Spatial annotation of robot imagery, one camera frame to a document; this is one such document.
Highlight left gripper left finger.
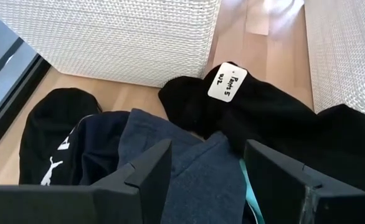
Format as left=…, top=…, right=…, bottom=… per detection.
left=0, top=139, right=173, bottom=224

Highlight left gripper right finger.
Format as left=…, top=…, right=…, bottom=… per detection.
left=244, top=139, right=365, bottom=224

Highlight teal green garment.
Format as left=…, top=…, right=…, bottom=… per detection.
left=239, top=158, right=266, bottom=224

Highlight dark blue garment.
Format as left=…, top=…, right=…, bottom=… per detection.
left=116, top=108, right=248, bottom=224

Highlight black pants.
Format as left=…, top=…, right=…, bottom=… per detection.
left=157, top=61, right=365, bottom=193

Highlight black shorts white print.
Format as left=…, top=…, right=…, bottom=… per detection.
left=18, top=87, right=131, bottom=187

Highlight white pants label tag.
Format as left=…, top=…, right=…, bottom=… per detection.
left=207, top=62, right=249, bottom=103

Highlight white textured plastic bin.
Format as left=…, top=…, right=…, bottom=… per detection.
left=303, top=0, right=365, bottom=123
left=0, top=0, right=222, bottom=88

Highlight beige paper strip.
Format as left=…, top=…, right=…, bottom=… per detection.
left=245, top=0, right=270, bottom=36

